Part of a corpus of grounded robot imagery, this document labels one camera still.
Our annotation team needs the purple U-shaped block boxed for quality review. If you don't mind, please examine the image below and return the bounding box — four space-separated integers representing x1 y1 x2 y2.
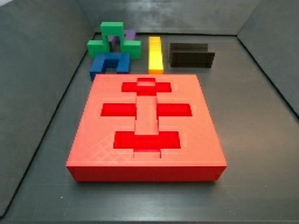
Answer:
108 30 136 52

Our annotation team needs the red board with cutouts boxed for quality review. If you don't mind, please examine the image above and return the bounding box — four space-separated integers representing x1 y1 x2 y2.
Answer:
67 74 227 182

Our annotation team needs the black angled fixture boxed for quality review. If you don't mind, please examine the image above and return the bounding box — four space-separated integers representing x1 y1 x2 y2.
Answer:
170 43 215 68

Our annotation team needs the blue U-shaped block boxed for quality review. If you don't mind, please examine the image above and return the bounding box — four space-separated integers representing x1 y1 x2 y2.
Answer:
90 52 131 80

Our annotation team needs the yellow long bar block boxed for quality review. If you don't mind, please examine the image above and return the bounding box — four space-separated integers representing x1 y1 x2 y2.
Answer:
148 36 164 74

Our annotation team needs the green stepped block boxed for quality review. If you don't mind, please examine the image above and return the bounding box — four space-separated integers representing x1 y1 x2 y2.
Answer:
87 22 142 59

